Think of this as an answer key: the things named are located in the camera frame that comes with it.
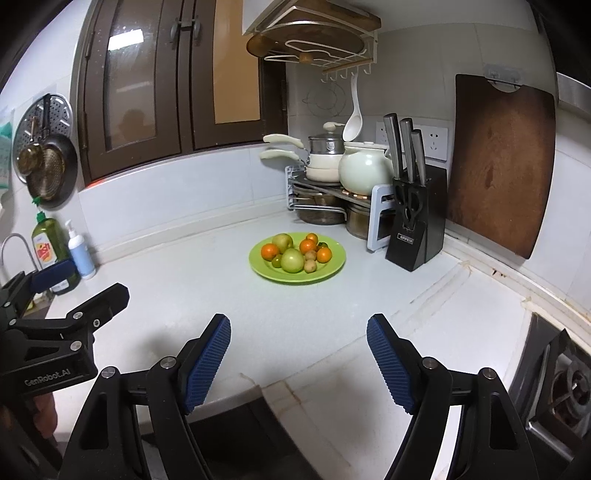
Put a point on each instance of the cream white saucepan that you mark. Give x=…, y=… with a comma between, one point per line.
x=323, y=173

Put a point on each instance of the black burner grate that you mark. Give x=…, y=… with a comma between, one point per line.
x=577, y=383

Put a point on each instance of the brown wooden cutting board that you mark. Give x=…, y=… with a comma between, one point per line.
x=498, y=166

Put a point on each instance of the white ceramic pot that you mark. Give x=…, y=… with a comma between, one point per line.
x=364, y=173

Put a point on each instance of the person's left hand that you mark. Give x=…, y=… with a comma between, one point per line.
x=46, y=413

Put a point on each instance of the black gas stove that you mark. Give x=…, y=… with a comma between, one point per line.
x=535, y=350

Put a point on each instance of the steel range hood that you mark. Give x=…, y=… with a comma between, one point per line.
x=575, y=94

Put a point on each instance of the clear wall hook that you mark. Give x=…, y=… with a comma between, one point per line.
x=503, y=76

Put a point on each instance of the perforated steel steamer plate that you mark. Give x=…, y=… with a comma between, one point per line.
x=55, y=110

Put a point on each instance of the white blue pump bottle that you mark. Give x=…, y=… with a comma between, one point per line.
x=83, y=258

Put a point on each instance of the wooden trivet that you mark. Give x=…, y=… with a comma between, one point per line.
x=353, y=192

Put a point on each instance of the steel faucet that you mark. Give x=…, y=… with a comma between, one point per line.
x=18, y=236

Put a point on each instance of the green dish soap bottle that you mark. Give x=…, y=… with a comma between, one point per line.
x=46, y=244

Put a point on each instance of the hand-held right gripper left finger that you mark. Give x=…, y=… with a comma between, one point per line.
x=207, y=364

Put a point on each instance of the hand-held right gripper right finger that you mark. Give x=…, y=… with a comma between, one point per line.
x=390, y=364

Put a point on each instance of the round wooden board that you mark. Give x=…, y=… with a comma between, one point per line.
x=277, y=46

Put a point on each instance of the wide steel pot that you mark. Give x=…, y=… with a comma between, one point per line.
x=318, y=214

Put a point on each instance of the tall steel pot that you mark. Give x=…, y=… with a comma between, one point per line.
x=358, y=226

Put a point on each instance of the white wall shelf with hooks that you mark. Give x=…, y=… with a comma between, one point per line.
x=265, y=18

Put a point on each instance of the green plate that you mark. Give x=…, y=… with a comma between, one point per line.
x=295, y=277

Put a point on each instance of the black kitchen scissors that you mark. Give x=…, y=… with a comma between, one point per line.
x=406, y=198

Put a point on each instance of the teal cloth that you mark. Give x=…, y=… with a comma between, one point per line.
x=3, y=152

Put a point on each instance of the brass strainer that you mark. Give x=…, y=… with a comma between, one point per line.
x=28, y=159

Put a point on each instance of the white wall outlet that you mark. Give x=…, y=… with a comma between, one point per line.
x=436, y=143
x=381, y=134

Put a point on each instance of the black knife block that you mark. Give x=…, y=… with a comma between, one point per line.
x=415, y=249

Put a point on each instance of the brown wooden window frame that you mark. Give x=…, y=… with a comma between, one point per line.
x=184, y=92

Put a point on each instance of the grey white pot rack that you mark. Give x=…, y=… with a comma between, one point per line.
x=375, y=203

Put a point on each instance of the white ladle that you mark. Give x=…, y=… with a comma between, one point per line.
x=351, y=129

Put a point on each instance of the rectangular wooden board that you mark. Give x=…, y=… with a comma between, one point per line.
x=360, y=21

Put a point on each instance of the green apple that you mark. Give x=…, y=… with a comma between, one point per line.
x=282, y=242
x=292, y=261

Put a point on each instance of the steel lid cream knob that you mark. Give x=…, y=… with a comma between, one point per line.
x=328, y=125

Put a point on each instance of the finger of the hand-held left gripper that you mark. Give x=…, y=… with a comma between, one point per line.
x=55, y=274
x=101, y=302

